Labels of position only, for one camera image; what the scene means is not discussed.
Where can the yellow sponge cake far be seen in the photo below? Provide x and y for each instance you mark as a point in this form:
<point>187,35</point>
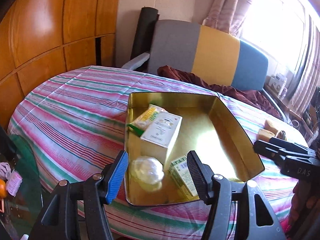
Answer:
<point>270,127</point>

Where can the yellow black wrapped snack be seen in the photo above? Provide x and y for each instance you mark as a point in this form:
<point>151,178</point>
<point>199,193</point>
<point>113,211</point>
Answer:
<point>281,135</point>

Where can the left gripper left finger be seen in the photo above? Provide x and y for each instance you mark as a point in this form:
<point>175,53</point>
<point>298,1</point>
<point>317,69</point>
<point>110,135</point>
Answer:
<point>114,174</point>

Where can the wooden wardrobe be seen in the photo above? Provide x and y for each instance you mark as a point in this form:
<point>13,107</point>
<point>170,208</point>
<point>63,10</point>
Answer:
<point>43,38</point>

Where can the grey yellow blue chair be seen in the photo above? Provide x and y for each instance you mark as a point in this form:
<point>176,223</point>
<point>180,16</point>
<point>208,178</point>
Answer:
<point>213,55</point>

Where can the orange fruit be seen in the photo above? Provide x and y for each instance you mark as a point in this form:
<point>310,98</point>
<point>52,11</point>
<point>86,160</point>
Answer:
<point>3,191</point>

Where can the large white carton box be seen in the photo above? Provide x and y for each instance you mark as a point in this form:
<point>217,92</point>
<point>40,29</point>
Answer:
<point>159,138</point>

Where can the gold tin box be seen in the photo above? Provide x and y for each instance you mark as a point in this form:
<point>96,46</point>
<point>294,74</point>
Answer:
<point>208,127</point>

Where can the person right hand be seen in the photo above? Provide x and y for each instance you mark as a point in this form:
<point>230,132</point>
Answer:
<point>303,198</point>

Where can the small green-topped beige carton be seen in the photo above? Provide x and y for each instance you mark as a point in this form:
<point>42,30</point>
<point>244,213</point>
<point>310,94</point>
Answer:
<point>180,174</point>

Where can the white box on sill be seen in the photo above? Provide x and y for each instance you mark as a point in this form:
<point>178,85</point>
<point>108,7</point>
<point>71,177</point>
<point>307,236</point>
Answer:
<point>277,83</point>

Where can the yellow sponge cake near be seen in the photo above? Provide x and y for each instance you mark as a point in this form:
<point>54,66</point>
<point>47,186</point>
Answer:
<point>265,135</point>

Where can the yellow sponge cake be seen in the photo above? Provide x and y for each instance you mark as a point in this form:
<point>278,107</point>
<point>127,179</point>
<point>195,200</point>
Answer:
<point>270,127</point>
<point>265,135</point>

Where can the maroon blanket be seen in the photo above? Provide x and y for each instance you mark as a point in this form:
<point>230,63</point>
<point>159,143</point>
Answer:
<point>251,97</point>

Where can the white plastic-wrapped ball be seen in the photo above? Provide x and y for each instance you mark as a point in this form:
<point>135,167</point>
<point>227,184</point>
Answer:
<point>147,172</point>

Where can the pink patterned curtain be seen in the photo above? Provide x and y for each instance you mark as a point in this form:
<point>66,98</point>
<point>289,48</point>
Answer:
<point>227,15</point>

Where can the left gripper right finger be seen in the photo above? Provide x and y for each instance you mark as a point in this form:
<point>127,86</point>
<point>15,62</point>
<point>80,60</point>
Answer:
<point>202,179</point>

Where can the glass side table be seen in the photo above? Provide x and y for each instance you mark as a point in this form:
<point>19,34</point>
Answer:
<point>23,202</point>

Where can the black rolled mat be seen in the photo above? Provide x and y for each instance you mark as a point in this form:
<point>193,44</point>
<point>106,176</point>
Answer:
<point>144,31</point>

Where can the Weidan rice snack packet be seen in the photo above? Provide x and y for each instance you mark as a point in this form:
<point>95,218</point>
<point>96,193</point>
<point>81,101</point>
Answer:
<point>141,123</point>

